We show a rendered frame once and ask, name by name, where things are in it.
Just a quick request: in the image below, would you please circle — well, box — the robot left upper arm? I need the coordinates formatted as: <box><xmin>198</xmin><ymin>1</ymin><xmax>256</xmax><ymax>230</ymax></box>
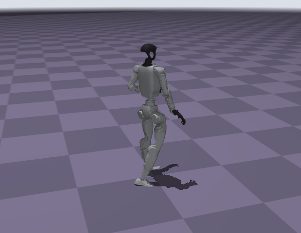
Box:
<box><xmin>128</xmin><ymin>65</ymin><xmax>139</xmax><ymax>91</ymax></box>

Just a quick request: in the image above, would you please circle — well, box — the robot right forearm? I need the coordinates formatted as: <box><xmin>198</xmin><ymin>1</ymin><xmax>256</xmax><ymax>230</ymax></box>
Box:
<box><xmin>165</xmin><ymin>88</ymin><xmax>177</xmax><ymax>114</ymax></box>

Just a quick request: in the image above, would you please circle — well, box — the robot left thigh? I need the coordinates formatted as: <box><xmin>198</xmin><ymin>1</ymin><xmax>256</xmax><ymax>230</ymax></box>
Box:
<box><xmin>138</xmin><ymin>109</ymin><xmax>153</xmax><ymax>148</ymax></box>

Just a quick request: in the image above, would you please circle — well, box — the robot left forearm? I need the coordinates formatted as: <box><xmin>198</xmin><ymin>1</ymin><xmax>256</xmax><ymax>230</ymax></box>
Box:
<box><xmin>135</xmin><ymin>85</ymin><xmax>141</xmax><ymax>93</ymax></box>

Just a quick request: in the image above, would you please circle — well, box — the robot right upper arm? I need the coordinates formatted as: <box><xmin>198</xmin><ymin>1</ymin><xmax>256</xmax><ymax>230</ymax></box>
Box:
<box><xmin>154</xmin><ymin>67</ymin><xmax>169</xmax><ymax>96</ymax></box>

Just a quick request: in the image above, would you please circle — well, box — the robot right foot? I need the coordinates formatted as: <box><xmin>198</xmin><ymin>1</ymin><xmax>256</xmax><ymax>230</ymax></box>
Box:
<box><xmin>134</xmin><ymin>178</ymin><xmax>154</xmax><ymax>187</ymax></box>

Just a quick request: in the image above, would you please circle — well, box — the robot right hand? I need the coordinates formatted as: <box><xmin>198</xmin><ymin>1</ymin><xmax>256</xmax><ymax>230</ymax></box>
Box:
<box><xmin>172</xmin><ymin>109</ymin><xmax>186</xmax><ymax>125</ymax></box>

